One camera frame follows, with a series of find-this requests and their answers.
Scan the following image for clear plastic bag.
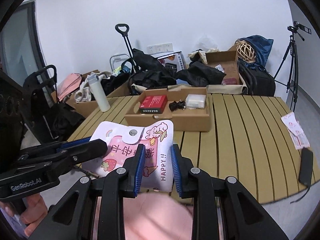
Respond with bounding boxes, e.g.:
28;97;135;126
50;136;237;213
197;34;218;53

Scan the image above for black clothing pile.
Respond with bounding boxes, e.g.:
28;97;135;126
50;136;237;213
176;61;227;88

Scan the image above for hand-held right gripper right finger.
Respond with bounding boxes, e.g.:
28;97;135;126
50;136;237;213
170;144;289;240

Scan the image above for black tripod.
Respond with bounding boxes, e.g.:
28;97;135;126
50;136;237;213
274;34;300;111

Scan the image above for white metal rack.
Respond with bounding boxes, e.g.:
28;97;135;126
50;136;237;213
110;54;130;73

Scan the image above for dark blue bag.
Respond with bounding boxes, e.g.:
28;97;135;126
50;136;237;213
246;35;274;65

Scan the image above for pink cloth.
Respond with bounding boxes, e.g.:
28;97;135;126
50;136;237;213
95;192;223;240

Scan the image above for white wall socket strip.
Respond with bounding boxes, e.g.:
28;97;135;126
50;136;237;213
147;43;173;53

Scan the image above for large cardboard box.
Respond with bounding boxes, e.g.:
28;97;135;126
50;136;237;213
51;70;131;118

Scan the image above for black stroller cart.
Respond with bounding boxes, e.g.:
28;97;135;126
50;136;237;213
22;64;58;143

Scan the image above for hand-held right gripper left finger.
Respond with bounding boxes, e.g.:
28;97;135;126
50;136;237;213
29;144;147;240

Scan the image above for printed appliance box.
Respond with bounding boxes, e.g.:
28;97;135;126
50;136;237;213
157;51;188;71

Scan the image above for black backpack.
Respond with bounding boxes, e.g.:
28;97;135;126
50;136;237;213
237;61;276;96

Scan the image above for person's left hand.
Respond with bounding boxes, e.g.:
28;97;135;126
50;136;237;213
0;192;48;238

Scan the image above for dark framed glass door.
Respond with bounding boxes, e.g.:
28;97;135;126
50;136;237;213
0;1;46;77

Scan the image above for black cable bundle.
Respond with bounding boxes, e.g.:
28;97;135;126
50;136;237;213
169;100;187;111

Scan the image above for white paper sheet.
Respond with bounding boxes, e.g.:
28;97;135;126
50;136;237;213
281;112;310;150

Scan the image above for black trolley handle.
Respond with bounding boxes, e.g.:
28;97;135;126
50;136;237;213
115;24;140;73

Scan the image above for pink backpack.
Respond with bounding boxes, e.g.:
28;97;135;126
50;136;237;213
57;73;83;101

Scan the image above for black jacket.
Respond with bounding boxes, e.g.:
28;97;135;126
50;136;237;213
47;102;85;141

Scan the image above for open cardboard box with label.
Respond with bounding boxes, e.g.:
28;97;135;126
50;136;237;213
205;50;243;85

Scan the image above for woven rattan ball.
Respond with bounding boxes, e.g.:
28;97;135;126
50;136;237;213
235;39;257;63

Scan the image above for shallow cardboard tray box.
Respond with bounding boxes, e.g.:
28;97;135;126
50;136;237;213
124;87;213;132

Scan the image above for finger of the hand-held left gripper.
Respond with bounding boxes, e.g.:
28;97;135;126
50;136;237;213
15;136;93;160
15;139;108;183

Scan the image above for beige cloth tote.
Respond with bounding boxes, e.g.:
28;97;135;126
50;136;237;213
188;50;208;64

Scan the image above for beige canvas bag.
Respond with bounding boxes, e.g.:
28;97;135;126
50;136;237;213
130;84;248;96

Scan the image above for red box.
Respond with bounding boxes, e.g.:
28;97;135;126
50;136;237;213
139;95;168;114

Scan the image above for beige clothes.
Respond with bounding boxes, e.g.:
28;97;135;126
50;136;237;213
75;72;113;103

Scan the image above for white thermos bottle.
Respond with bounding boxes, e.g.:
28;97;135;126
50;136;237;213
86;74;110;112

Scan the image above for black trolley bag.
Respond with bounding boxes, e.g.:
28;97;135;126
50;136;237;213
130;48;177;88

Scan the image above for black camera on tripod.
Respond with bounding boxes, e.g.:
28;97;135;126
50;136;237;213
287;21;312;41

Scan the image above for black smartphone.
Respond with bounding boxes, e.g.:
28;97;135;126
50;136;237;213
290;149;314;203

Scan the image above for pink cartoon print pouch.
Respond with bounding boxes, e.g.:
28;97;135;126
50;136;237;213
82;120;175;192

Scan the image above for clear plastic box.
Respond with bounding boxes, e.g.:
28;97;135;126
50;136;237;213
185;94;207;109

